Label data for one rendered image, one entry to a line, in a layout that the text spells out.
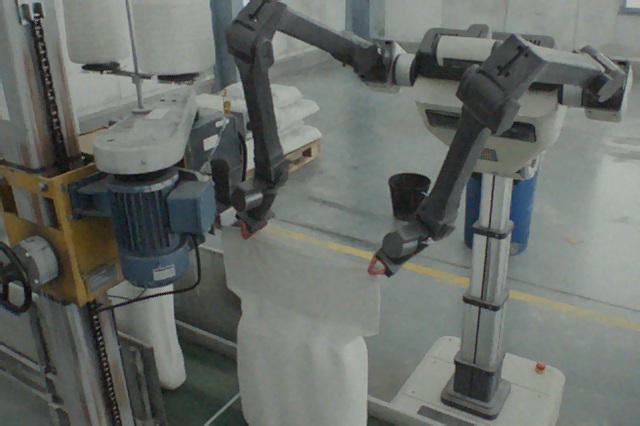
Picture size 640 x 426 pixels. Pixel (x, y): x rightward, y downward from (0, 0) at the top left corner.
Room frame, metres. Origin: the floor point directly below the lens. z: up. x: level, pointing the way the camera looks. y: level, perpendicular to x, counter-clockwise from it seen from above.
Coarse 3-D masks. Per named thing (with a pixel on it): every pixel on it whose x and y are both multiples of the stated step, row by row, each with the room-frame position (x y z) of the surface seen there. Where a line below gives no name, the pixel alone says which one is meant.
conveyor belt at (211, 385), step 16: (32, 288) 2.31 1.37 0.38; (192, 352) 1.85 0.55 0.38; (208, 352) 1.85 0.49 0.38; (192, 368) 1.76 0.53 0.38; (208, 368) 1.76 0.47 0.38; (224, 368) 1.75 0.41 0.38; (192, 384) 1.67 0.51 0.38; (208, 384) 1.67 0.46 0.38; (224, 384) 1.67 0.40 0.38; (176, 400) 1.59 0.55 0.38; (192, 400) 1.59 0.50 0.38; (208, 400) 1.59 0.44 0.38; (224, 400) 1.59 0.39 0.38; (240, 400) 1.59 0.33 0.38; (176, 416) 1.52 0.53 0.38; (192, 416) 1.51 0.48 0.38; (208, 416) 1.51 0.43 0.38; (224, 416) 1.51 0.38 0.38; (240, 416) 1.51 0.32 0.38; (368, 416) 1.51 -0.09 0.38
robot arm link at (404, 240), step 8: (416, 216) 1.25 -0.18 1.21; (408, 224) 1.21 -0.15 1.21; (416, 224) 1.22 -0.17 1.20; (424, 224) 1.23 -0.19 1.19; (448, 224) 1.20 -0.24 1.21; (392, 232) 1.18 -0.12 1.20; (400, 232) 1.17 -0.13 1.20; (408, 232) 1.18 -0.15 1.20; (416, 232) 1.19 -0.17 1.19; (424, 232) 1.20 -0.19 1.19; (432, 232) 1.22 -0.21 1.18; (440, 232) 1.19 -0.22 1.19; (448, 232) 1.20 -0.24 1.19; (384, 240) 1.19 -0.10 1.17; (392, 240) 1.18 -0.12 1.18; (400, 240) 1.17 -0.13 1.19; (408, 240) 1.17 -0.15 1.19; (416, 240) 1.20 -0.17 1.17; (384, 248) 1.19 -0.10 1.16; (392, 248) 1.18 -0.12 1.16; (400, 248) 1.16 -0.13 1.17; (408, 248) 1.17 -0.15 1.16; (416, 248) 1.20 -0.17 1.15; (392, 256) 1.17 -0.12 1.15
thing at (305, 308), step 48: (240, 240) 1.52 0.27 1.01; (288, 240) 1.46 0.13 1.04; (240, 288) 1.53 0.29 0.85; (288, 288) 1.42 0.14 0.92; (336, 288) 1.35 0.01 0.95; (240, 336) 1.44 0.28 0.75; (288, 336) 1.35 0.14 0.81; (336, 336) 1.32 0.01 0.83; (240, 384) 1.45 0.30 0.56; (288, 384) 1.33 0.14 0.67; (336, 384) 1.27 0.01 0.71
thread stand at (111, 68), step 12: (132, 24) 1.40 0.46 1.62; (132, 36) 1.40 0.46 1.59; (132, 48) 1.40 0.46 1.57; (84, 72) 1.42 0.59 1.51; (96, 72) 1.42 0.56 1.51; (108, 72) 1.44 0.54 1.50; (120, 72) 1.43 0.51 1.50; (132, 72) 1.41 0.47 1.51; (168, 84) 1.28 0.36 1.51; (180, 84) 1.34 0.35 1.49; (192, 84) 1.32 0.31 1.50; (132, 108) 1.40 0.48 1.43; (144, 108) 1.40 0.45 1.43
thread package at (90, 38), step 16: (64, 0) 1.43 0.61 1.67; (80, 0) 1.41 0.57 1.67; (96, 0) 1.42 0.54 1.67; (112, 0) 1.45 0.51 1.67; (64, 16) 1.43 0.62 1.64; (80, 16) 1.41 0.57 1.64; (96, 16) 1.42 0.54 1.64; (112, 16) 1.44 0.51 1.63; (64, 32) 1.45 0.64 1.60; (80, 32) 1.41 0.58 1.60; (96, 32) 1.41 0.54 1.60; (112, 32) 1.44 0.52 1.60; (80, 48) 1.41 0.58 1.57; (96, 48) 1.41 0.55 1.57; (112, 48) 1.43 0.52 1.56; (128, 48) 1.48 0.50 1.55
